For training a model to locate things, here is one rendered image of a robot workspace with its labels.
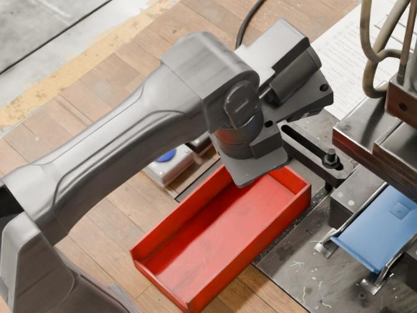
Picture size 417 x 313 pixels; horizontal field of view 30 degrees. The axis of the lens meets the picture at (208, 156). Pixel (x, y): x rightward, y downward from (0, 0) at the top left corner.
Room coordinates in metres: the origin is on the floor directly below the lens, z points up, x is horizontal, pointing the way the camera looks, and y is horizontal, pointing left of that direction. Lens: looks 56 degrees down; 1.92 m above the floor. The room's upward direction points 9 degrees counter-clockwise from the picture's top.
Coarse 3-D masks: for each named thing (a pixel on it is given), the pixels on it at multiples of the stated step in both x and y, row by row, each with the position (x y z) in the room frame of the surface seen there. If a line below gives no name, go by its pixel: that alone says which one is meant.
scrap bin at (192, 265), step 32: (192, 192) 0.59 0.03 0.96; (224, 192) 0.62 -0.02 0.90; (256, 192) 0.61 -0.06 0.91; (288, 192) 0.60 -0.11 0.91; (160, 224) 0.55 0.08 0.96; (192, 224) 0.57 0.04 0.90; (224, 224) 0.56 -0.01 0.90; (256, 224) 0.55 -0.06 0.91; (288, 224) 0.54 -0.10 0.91; (160, 256) 0.52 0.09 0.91; (192, 256) 0.52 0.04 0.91; (224, 256) 0.51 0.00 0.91; (256, 256) 0.50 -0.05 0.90; (160, 288) 0.47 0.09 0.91; (192, 288) 0.47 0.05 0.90; (224, 288) 0.46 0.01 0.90
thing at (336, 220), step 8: (336, 208) 0.53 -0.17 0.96; (336, 216) 0.53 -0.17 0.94; (344, 216) 0.51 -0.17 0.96; (328, 224) 0.53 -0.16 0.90; (336, 224) 0.52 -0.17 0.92; (408, 264) 0.43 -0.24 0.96; (416, 264) 0.42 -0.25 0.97; (408, 272) 0.43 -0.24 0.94; (416, 272) 0.42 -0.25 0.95; (408, 280) 0.42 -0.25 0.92; (416, 280) 0.42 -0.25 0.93; (416, 288) 0.41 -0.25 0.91
